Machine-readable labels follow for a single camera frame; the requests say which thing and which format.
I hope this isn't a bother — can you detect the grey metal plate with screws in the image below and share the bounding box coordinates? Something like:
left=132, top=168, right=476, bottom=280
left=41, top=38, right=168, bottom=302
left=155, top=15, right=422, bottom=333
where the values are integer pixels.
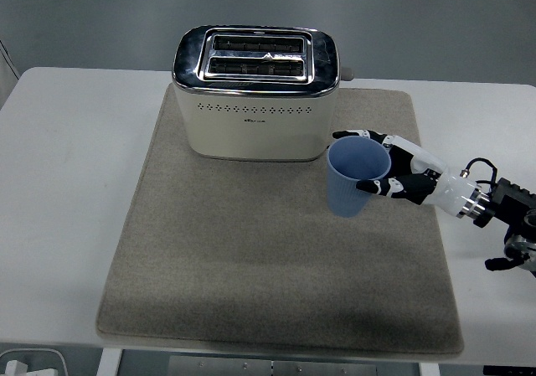
left=167, top=354, right=378, bottom=376

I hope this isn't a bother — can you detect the beige fabric table mat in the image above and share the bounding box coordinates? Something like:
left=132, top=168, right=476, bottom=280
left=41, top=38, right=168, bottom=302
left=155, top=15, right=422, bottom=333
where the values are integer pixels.
left=95, top=83, right=466, bottom=356

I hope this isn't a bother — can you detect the black object below table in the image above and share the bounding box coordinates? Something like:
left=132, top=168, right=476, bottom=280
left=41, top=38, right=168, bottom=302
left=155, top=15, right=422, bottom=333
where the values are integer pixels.
left=483, top=365, right=536, bottom=376

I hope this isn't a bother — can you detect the grey bin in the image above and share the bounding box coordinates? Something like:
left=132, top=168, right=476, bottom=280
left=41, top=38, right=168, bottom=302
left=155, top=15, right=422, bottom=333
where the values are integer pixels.
left=0, top=348, right=68, bottom=376

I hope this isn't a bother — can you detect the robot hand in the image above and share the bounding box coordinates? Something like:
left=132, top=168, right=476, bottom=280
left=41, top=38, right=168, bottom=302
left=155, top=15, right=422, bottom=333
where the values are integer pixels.
left=332, top=128, right=477, bottom=216

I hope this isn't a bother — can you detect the cream and chrome toaster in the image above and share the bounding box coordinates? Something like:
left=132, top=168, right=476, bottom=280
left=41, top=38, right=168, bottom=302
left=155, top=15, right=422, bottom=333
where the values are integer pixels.
left=170, top=23, right=356, bottom=162

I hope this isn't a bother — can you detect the white block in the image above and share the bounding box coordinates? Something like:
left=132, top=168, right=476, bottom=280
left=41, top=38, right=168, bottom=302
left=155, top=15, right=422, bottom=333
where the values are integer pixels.
left=3, top=358, right=58, bottom=376

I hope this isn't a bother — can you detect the blue ribbed plastic cup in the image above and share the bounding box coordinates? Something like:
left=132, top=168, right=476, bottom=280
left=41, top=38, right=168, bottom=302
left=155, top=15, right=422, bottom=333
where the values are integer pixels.
left=325, top=136, right=393, bottom=219

